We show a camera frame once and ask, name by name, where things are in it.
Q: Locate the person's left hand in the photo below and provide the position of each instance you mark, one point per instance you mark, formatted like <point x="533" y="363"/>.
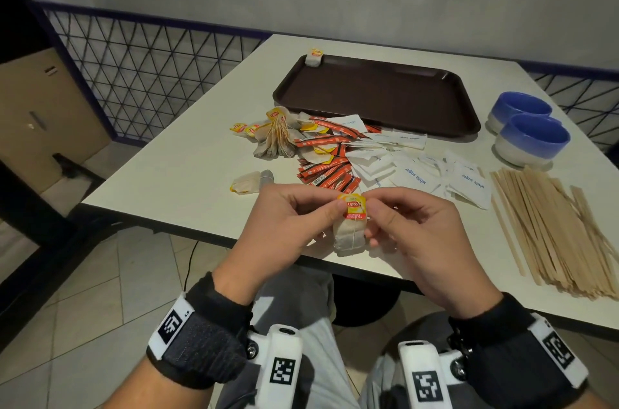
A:
<point x="280" y="234"/>

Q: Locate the person's right hand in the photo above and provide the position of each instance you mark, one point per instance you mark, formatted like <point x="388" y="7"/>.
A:
<point x="430" y="249"/>

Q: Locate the pile of white sugar sachets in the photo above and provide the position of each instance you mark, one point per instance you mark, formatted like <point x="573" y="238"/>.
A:
<point x="420" y="176"/>

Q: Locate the pile of red coffee sticks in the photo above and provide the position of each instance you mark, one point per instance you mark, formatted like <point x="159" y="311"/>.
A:
<point x="329" y="171"/>

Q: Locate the pile of tea bags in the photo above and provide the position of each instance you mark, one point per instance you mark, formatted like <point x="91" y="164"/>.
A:
<point x="278" y="137"/>

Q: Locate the pile of wooden stirrers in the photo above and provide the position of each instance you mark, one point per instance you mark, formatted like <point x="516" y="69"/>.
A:
<point x="551" y="229"/>

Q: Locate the brown plastic tray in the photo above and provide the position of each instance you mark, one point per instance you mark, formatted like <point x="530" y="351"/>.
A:
<point x="377" y="94"/>

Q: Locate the person's left forearm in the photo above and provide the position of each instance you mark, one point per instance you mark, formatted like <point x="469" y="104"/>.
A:
<point x="159" y="394"/>

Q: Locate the blue and white bowl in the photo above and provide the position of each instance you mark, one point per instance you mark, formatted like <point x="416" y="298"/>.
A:
<point x="532" y="137"/>
<point x="520" y="106"/>

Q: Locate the brown cardboard box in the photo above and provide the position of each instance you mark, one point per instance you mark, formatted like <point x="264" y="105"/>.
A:
<point x="48" y="123"/>

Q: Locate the dark blue cabinet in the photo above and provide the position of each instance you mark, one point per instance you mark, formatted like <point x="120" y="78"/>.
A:
<point x="14" y="21"/>

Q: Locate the black table pedestal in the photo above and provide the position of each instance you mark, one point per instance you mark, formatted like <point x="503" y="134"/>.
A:
<point x="362" y="302"/>

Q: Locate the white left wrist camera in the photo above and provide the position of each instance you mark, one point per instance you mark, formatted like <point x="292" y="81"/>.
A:
<point x="283" y="370"/>

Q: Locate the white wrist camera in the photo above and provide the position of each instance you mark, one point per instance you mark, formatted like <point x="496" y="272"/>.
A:
<point x="425" y="384"/>
<point x="283" y="370"/>

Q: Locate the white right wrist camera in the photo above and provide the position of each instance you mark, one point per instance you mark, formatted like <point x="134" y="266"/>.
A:
<point x="425" y="384"/>

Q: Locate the black metal furniture frame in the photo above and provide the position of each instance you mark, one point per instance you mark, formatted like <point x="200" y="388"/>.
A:
<point x="77" y="167"/>

